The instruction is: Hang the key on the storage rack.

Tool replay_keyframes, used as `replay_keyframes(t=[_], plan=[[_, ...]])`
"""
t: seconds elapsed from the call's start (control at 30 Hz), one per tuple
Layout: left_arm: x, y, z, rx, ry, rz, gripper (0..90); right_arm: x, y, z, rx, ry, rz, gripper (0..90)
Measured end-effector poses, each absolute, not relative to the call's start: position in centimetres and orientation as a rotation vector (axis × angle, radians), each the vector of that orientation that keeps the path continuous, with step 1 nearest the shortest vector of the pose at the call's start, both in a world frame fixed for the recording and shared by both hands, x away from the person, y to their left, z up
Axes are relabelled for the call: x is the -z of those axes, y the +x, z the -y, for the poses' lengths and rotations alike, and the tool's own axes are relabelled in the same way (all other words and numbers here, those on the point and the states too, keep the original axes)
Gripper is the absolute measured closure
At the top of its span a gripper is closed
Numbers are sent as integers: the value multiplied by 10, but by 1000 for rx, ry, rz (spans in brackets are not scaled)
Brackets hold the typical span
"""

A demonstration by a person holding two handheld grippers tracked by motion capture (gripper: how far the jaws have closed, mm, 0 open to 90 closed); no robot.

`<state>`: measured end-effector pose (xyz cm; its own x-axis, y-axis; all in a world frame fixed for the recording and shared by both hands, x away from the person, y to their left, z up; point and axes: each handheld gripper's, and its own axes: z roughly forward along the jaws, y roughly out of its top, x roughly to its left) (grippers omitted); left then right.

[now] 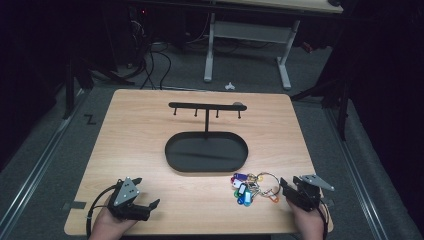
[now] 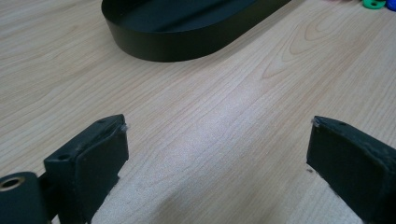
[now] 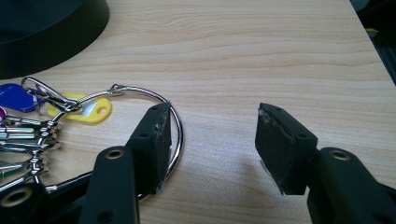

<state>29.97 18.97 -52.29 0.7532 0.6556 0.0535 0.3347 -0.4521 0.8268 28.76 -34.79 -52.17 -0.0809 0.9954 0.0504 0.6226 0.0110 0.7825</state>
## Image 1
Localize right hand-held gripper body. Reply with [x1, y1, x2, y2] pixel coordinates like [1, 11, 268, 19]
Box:
[292, 173, 336, 213]

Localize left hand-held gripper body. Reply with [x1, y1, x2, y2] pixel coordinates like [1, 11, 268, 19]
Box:
[107, 176, 151, 222]

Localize key ring with colourful tags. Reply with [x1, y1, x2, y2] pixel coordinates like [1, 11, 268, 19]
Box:
[229, 171, 281, 208]

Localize black key rack with tray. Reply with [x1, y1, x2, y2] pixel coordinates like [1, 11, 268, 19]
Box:
[164, 101, 250, 174]

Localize person's right hand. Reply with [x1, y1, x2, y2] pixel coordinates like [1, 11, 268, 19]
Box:
[286, 198, 325, 240]

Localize person's left hand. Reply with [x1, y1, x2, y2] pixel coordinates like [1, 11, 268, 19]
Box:
[88, 199, 138, 240]

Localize black metal stand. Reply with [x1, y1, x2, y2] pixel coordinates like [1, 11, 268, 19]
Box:
[61, 56, 136, 120]
[290, 74, 352, 142]

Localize desk with white metal legs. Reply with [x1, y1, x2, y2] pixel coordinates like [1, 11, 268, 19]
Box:
[203, 0, 345, 91]

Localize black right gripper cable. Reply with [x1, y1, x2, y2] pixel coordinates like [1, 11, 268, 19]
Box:
[314, 196, 331, 240]

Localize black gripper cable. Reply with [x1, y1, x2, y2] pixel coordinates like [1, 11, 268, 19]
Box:
[85, 184, 118, 240]
[314, 196, 331, 240]

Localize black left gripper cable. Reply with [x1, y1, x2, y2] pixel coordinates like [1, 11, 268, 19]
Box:
[85, 184, 118, 240]

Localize metal floor rail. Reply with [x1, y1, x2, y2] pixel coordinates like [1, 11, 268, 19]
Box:
[0, 89, 88, 239]
[324, 106, 391, 240]

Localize black floor cables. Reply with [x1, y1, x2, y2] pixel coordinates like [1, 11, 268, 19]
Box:
[126, 39, 214, 92]

